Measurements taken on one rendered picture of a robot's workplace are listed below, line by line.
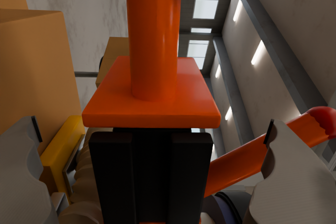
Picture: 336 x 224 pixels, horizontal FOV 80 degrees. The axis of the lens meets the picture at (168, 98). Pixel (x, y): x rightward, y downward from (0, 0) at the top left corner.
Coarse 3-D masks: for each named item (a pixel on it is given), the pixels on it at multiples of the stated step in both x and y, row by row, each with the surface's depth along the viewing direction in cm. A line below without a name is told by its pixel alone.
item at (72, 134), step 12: (72, 120) 28; (60, 132) 26; (72, 132) 27; (84, 132) 31; (48, 144) 24; (60, 144) 24; (72, 144) 27; (48, 156) 22; (60, 156) 23; (72, 156) 26; (48, 168) 21; (60, 168) 23; (72, 168) 26; (48, 180) 22; (60, 180) 23; (72, 180) 26; (72, 192) 26
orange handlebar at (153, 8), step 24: (144, 0) 7; (168, 0) 7; (144, 24) 8; (168, 24) 8; (144, 48) 8; (168, 48) 8; (144, 72) 9; (168, 72) 9; (144, 96) 9; (168, 96) 9
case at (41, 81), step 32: (0, 32) 18; (32, 32) 22; (64, 32) 29; (0, 64) 18; (32, 64) 22; (64, 64) 30; (0, 96) 18; (32, 96) 22; (64, 96) 30; (0, 128) 18
